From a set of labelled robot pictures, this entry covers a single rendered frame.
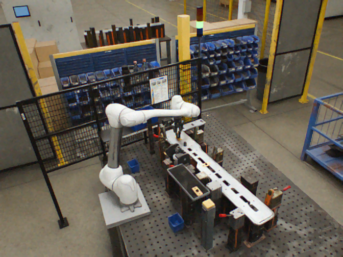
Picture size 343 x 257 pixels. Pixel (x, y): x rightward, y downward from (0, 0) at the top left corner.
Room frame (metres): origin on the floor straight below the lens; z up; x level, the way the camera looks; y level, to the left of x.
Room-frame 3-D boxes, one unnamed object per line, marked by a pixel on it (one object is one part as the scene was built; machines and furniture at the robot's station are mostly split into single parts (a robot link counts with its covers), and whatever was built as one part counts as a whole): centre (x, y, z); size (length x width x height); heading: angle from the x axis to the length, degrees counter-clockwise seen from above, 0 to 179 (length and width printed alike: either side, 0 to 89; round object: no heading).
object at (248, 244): (1.38, -0.56, 0.84); 0.18 x 0.06 x 0.29; 119
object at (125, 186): (1.79, 0.43, 0.91); 0.18 x 0.16 x 0.22; 49
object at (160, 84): (2.87, 0.15, 1.30); 0.23 x 0.02 x 0.31; 119
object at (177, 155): (1.92, -0.03, 0.94); 0.18 x 0.13 x 0.49; 29
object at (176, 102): (2.33, -0.04, 1.39); 0.13 x 0.11 x 0.16; 50
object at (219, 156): (2.07, -0.38, 0.87); 0.12 x 0.09 x 0.35; 119
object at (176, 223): (1.54, 0.03, 0.74); 0.11 x 0.10 x 0.09; 29
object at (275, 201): (1.51, -0.70, 0.88); 0.15 x 0.11 x 0.36; 119
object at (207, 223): (1.34, -0.20, 0.92); 0.08 x 0.08 x 0.44; 29
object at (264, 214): (1.92, -0.27, 1.00); 1.38 x 0.22 x 0.02; 29
